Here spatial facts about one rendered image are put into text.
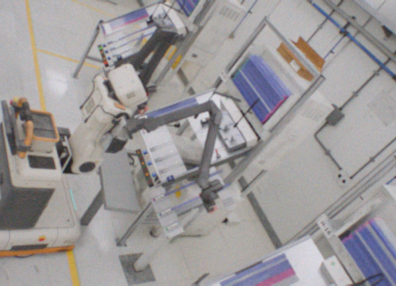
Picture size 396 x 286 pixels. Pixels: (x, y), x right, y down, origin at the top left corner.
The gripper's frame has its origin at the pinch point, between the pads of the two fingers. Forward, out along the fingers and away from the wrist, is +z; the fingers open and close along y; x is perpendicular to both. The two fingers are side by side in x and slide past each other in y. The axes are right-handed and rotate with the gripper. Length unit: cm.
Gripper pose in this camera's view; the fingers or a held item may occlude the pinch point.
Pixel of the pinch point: (208, 206)
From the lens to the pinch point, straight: 228.6
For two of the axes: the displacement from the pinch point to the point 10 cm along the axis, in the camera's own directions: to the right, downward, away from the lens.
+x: -9.1, 3.7, -2.0
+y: -4.2, -7.1, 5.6
